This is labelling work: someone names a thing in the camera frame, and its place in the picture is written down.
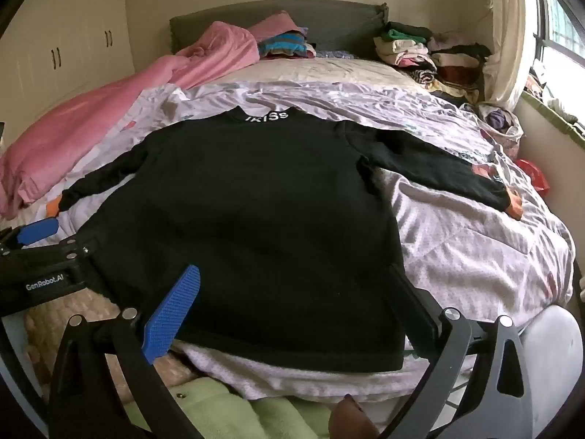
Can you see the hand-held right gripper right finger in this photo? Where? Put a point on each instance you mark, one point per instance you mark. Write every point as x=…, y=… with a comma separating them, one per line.
x=418, y=315

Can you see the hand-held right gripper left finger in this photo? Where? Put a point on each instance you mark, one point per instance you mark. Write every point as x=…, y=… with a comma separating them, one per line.
x=171, y=311

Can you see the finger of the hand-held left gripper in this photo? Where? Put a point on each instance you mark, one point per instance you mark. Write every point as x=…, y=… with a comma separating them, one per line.
x=80, y=249
x=39, y=231

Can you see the black t-shirt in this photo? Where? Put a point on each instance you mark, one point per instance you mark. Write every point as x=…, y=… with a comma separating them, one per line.
x=251, y=215

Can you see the plastic bag of clothes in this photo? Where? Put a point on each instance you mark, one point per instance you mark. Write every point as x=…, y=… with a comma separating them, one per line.
x=500, y=121

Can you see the pile of folded clothes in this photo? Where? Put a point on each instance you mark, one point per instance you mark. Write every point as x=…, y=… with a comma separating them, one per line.
x=425, y=59

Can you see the beige fluffy rug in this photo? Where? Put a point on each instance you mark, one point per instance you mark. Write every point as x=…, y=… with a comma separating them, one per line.
x=91, y=302

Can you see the pink blanket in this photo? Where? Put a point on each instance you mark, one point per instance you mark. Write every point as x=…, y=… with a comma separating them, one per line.
x=68, y=123

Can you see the brown rounded object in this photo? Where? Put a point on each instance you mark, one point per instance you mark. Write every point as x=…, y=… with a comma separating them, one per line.
x=352, y=418

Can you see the red plastic object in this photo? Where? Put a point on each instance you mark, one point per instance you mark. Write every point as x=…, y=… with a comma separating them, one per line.
x=534, y=173

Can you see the cream wardrobe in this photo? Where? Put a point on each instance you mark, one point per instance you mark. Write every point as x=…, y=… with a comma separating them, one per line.
x=68, y=18

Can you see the green windowsill cloth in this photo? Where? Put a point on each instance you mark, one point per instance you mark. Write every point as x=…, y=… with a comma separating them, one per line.
x=555, y=121

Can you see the cream bedspread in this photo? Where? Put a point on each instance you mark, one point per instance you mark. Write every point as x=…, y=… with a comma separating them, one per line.
x=320, y=71

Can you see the striped folded cloth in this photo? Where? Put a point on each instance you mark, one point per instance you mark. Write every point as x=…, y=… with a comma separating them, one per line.
x=285, y=48

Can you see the cream curtain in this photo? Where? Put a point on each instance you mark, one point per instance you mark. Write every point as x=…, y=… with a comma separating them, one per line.
x=507, y=32

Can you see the grey-green padded headboard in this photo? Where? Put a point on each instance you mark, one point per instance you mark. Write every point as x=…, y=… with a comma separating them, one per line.
x=329, y=23

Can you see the window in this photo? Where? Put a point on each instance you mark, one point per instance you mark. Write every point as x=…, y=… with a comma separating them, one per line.
x=560, y=13

